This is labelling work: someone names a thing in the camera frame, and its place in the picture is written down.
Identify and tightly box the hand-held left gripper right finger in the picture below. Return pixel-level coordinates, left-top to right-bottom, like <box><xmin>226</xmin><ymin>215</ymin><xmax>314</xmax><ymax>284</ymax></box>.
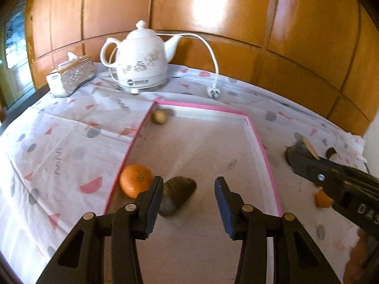
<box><xmin>215</xmin><ymin>176</ymin><xmax>342</xmax><ymax>284</ymax></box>

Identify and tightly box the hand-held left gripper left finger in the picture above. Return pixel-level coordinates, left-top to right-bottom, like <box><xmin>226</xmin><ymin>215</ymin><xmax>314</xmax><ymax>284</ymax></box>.
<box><xmin>36</xmin><ymin>175</ymin><xmax>164</xmax><ymax>284</ymax></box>

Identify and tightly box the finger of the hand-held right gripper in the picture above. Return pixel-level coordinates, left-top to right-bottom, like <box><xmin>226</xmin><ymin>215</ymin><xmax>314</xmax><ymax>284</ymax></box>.
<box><xmin>326</xmin><ymin>149</ymin><xmax>379</xmax><ymax>190</ymax></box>
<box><xmin>289</xmin><ymin>143</ymin><xmax>336</xmax><ymax>189</ymax></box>

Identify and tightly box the pink-edged cardboard box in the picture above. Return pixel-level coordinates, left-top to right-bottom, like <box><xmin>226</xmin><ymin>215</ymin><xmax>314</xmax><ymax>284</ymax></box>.
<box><xmin>104</xmin><ymin>99</ymin><xmax>283</xmax><ymax>284</ymax></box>

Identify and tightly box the person's right forearm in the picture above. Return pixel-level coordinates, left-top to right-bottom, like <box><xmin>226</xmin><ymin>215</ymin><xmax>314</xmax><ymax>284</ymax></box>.
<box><xmin>345</xmin><ymin>228</ymin><xmax>379</xmax><ymax>284</ymax></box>

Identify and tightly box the tan fruit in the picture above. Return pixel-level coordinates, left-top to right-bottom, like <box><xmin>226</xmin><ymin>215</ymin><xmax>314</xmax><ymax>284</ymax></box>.
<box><xmin>300</xmin><ymin>138</ymin><xmax>320</xmax><ymax>159</ymax></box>

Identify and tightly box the orange tangerine with stem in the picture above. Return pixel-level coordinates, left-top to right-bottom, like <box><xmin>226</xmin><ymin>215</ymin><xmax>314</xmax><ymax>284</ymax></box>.
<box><xmin>314</xmin><ymin>189</ymin><xmax>334</xmax><ymax>208</ymax></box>

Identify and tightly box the small yellow round fruit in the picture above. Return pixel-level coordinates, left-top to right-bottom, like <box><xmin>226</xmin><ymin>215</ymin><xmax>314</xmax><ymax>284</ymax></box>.
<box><xmin>152</xmin><ymin>110</ymin><xmax>169</xmax><ymax>125</ymax></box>

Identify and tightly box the white patterned tablecloth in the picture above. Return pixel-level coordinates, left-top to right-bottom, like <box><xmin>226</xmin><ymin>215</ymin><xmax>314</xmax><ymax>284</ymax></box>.
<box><xmin>0</xmin><ymin>61</ymin><xmax>368</xmax><ymax>284</ymax></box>

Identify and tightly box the silver kettle base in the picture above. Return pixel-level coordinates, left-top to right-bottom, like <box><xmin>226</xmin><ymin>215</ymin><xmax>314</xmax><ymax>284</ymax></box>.
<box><xmin>119</xmin><ymin>78</ymin><xmax>168</xmax><ymax>94</ymax></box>

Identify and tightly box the white ceramic electric kettle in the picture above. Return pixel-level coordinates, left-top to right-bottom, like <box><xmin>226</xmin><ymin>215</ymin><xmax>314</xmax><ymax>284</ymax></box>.
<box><xmin>100</xmin><ymin>20</ymin><xmax>183</xmax><ymax>89</ymax></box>

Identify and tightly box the silver glitter tissue box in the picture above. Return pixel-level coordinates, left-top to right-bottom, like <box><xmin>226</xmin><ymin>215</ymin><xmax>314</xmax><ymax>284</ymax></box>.
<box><xmin>46</xmin><ymin>55</ymin><xmax>97</xmax><ymax>98</ymax></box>

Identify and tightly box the glass window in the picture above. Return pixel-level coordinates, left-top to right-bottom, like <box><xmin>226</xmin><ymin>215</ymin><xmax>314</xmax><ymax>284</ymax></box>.
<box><xmin>0</xmin><ymin>0</ymin><xmax>36</xmax><ymax>113</ymax></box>

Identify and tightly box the white power cord with plug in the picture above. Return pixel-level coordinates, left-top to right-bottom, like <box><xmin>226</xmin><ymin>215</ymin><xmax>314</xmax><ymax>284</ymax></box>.
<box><xmin>154</xmin><ymin>32</ymin><xmax>221</xmax><ymax>100</ymax></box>

